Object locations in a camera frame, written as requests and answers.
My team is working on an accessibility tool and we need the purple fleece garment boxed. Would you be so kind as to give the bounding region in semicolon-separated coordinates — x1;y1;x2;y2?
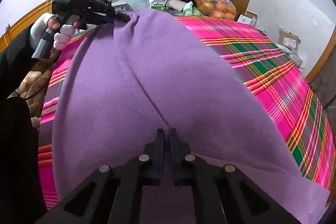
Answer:
51;9;329;223

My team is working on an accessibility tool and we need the black sleeve left forearm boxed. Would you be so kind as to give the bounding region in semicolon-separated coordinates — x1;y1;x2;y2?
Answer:
1;26;47;223

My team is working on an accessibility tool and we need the white gloved left hand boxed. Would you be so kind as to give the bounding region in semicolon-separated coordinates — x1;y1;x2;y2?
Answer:
29;12;81;51

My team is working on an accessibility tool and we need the bag of oranges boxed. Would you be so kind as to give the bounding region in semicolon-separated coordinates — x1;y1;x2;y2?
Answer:
196;0;236;20

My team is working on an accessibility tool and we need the pink plaid bed sheet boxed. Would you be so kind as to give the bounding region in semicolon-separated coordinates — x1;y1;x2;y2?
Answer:
38;16;335;209

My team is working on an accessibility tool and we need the small white box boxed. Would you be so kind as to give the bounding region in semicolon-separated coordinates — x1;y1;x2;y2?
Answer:
237;11;258;26

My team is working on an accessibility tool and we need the open cardboard box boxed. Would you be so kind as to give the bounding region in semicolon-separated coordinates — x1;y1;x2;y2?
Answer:
278;28;301;51

